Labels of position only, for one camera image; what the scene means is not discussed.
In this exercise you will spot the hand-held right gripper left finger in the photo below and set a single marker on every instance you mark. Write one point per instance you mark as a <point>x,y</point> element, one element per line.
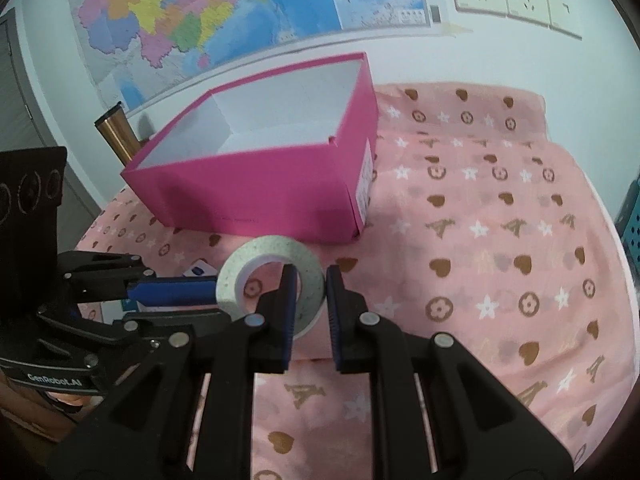
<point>286,320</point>

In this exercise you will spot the colourful wall map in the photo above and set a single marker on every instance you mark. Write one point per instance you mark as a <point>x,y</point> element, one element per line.
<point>200,10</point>

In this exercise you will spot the gold metal tumbler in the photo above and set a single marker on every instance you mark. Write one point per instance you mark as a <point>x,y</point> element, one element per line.
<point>117,135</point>

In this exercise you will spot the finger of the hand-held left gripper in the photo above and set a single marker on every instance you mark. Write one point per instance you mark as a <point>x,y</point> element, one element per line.
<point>175,292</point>
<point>175,320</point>

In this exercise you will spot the white wall switch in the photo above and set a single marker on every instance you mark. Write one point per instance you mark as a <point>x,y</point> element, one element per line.
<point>565,10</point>

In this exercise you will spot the white tape roll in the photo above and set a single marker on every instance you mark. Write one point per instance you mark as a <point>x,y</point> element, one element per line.
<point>235,280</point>

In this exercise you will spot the white medicine box blue stripes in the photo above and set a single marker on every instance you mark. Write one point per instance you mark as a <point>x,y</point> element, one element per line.
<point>136,305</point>

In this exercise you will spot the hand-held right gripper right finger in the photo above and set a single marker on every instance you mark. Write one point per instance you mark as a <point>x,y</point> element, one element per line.
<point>336,320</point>

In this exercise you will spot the person's left hand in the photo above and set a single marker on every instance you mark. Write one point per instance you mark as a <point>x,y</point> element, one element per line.
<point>70,401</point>

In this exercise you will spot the blue perforated basket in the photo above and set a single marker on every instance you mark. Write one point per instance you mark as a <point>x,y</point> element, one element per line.
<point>631,225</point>

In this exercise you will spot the grey wardrobe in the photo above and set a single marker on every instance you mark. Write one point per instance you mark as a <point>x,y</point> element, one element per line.
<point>25,100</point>

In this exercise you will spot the pink cardboard box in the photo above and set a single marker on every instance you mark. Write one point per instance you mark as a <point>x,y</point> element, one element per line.
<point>250,195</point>

